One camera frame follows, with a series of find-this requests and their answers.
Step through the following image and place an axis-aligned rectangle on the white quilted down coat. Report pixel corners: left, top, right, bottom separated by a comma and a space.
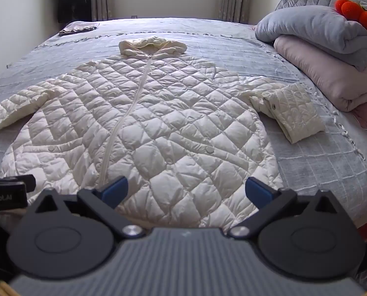
0, 37, 325, 230

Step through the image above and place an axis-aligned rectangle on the grey checked bedspread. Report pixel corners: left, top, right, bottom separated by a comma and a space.
0, 17, 367, 290

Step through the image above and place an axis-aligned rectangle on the pink folded duvet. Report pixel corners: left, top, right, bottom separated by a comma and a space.
274, 36, 367, 112

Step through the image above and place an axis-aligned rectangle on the grey folded blanket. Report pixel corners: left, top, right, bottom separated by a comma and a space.
255, 5, 367, 71

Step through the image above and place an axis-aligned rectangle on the orange plush toy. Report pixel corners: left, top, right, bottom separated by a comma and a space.
334, 0, 367, 30

